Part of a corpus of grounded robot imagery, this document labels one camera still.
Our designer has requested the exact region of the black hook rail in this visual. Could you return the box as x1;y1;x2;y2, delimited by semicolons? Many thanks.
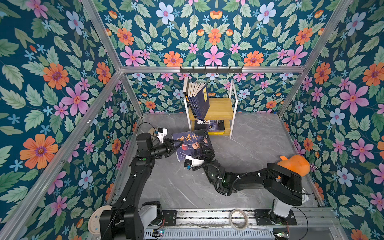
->
180;66;243;74

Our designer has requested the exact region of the cream round clock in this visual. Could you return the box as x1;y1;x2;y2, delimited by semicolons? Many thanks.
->
88;205;112;235

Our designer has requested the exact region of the black wolf cover book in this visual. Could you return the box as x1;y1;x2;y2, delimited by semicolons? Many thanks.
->
195;120;225;132

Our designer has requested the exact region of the black book on shelf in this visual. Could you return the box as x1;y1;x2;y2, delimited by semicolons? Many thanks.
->
183;79;195;116

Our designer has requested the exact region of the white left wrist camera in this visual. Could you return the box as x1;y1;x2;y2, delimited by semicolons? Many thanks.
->
155;128;168;144

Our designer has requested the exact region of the wooden white bookshelf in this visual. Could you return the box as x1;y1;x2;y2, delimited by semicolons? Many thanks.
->
182;78;239;139

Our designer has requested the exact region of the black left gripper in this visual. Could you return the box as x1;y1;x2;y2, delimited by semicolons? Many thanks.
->
148;138;184;160

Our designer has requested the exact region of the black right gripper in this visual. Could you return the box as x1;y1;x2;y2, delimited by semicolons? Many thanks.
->
197;143;217;187

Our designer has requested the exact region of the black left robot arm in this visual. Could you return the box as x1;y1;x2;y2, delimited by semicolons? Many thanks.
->
99;133;184;240

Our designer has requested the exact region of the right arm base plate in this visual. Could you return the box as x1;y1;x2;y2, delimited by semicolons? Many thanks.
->
254;209;297;227

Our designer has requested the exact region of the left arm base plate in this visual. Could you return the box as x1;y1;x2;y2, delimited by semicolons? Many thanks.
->
150;210;178;228

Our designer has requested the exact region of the dark portrait book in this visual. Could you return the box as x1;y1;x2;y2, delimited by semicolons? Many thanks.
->
172;130;214;162

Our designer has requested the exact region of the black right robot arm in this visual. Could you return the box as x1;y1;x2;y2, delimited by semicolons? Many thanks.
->
191;150;310;219

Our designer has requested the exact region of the tape roll ring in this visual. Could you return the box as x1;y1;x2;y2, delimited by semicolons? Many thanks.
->
229;209;249;231

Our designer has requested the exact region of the orange gourd toy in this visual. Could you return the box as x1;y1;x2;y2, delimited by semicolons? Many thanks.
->
277;155;311;177

